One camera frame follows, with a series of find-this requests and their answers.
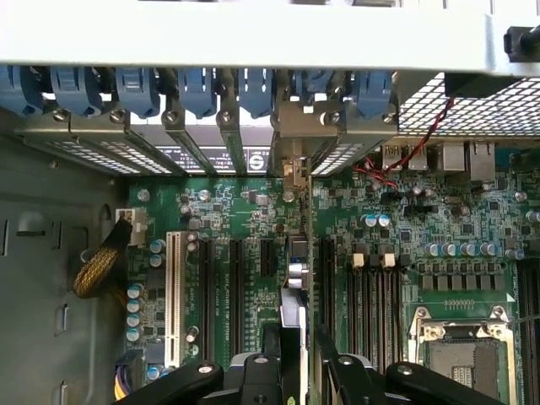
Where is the black RAM slot white latch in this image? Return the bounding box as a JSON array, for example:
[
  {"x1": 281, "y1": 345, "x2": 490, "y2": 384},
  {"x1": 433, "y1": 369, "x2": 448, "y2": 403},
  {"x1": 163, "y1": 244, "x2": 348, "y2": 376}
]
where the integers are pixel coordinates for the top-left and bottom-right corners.
[
  {"x1": 351, "y1": 251, "x2": 365, "y2": 363},
  {"x1": 379, "y1": 251, "x2": 393, "y2": 365}
]

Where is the long black expansion slot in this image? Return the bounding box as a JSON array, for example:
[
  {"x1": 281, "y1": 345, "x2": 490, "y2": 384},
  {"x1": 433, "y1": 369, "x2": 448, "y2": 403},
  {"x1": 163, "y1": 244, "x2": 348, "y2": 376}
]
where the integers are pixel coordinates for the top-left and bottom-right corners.
[
  {"x1": 197, "y1": 239, "x2": 217, "y2": 364},
  {"x1": 227, "y1": 238, "x2": 246, "y2": 356},
  {"x1": 320, "y1": 235, "x2": 339, "y2": 338}
]

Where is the white PCI expansion slot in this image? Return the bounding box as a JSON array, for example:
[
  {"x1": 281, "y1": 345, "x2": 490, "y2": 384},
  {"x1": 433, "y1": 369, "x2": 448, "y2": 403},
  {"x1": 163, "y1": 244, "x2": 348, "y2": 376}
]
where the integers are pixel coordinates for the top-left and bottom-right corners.
[{"x1": 165, "y1": 230, "x2": 188, "y2": 369}]

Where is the short black expansion slot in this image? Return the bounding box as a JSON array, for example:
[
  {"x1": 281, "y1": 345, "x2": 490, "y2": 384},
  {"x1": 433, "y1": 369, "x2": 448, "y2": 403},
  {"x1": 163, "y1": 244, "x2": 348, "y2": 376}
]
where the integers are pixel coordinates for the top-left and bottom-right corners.
[{"x1": 259, "y1": 239, "x2": 276, "y2": 278}]

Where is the black RAM slot pair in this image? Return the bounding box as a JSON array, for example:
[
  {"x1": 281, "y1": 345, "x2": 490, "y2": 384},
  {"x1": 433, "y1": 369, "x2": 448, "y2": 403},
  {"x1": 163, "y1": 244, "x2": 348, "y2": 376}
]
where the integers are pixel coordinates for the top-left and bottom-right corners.
[{"x1": 516, "y1": 256, "x2": 540, "y2": 405}]

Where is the perforated metal slot cover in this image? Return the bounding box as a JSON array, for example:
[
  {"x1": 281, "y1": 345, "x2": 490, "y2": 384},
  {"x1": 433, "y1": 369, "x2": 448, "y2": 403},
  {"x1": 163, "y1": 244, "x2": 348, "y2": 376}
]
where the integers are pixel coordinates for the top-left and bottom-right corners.
[
  {"x1": 215, "y1": 110, "x2": 249, "y2": 176},
  {"x1": 108, "y1": 108, "x2": 187, "y2": 176},
  {"x1": 310, "y1": 112, "x2": 400, "y2": 178},
  {"x1": 161, "y1": 108, "x2": 217, "y2": 176},
  {"x1": 14, "y1": 108, "x2": 147, "y2": 176}
]

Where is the blue slot retention clip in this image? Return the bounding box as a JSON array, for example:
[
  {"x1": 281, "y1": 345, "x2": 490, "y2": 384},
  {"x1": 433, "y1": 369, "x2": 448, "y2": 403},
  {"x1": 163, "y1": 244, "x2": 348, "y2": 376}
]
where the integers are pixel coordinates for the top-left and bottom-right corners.
[
  {"x1": 114, "y1": 67, "x2": 162, "y2": 120},
  {"x1": 294, "y1": 67, "x2": 335, "y2": 106},
  {"x1": 237, "y1": 67, "x2": 278, "y2": 120},
  {"x1": 0, "y1": 66, "x2": 44, "y2": 117},
  {"x1": 49, "y1": 66, "x2": 103, "y2": 119},
  {"x1": 351, "y1": 68, "x2": 397, "y2": 124},
  {"x1": 176, "y1": 67, "x2": 219, "y2": 120}
]

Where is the metal CPU socket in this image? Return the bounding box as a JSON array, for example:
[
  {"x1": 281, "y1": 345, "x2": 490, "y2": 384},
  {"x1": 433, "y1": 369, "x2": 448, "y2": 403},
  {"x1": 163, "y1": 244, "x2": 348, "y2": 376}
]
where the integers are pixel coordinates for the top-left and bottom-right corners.
[{"x1": 407, "y1": 305, "x2": 519, "y2": 405}]

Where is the green motherboard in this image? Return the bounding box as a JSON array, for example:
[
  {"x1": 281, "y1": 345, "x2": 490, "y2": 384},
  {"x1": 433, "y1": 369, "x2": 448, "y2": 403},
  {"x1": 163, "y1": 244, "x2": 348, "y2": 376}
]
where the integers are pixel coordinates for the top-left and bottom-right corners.
[{"x1": 124, "y1": 141, "x2": 540, "y2": 405}]

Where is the white power connector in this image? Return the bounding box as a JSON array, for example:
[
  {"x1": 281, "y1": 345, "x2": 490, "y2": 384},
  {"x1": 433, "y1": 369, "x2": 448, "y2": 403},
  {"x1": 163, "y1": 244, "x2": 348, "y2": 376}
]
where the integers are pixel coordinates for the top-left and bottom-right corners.
[{"x1": 114, "y1": 207, "x2": 149, "y2": 248}]

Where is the metal USB port block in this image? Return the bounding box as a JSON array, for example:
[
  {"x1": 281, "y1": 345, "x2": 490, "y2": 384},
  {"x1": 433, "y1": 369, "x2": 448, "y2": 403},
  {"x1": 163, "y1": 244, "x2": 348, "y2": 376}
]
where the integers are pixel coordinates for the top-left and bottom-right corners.
[{"x1": 381, "y1": 143, "x2": 428, "y2": 170}]

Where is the metal ethernet port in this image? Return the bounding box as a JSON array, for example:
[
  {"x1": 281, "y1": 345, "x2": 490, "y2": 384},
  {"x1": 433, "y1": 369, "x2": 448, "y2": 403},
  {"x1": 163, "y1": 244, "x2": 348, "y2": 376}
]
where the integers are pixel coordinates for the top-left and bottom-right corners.
[{"x1": 467, "y1": 140, "x2": 497, "y2": 183}]

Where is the grey metal PC case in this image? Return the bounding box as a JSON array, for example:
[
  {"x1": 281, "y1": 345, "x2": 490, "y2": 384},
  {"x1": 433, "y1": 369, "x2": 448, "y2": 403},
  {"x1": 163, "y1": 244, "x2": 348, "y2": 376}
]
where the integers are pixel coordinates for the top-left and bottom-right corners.
[{"x1": 0, "y1": 0, "x2": 540, "y2": 405}]

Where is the purple and yellow wire bundle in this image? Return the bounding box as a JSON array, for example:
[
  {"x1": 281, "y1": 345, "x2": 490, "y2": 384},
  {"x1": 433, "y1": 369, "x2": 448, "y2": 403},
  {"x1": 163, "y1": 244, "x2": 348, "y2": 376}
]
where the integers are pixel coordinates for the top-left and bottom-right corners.
[{"x1": 111, "y1": 353, "x2": 145, "y2": 402}]

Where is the yellow black braided cable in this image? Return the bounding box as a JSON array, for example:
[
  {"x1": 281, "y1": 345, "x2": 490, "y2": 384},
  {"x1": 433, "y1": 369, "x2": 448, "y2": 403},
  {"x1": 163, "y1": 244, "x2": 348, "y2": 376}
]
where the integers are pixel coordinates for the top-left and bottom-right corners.
[{"x1": 72, "y1": 219, "x2": 134, "y2": 300}]

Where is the red and black wire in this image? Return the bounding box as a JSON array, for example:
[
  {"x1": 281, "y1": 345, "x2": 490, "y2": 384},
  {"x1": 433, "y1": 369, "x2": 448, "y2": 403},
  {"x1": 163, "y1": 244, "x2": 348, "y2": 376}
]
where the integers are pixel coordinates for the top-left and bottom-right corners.
[{"x1": 352, "y1": 95, "x2": 457, "y2": 192}]

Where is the black cable plug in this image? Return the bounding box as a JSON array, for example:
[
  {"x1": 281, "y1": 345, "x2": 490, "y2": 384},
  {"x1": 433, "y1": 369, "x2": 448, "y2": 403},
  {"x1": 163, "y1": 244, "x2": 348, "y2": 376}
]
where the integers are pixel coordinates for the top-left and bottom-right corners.
[{"x1": 503, "y1": 24, "x2": 540, "y2": 64}]

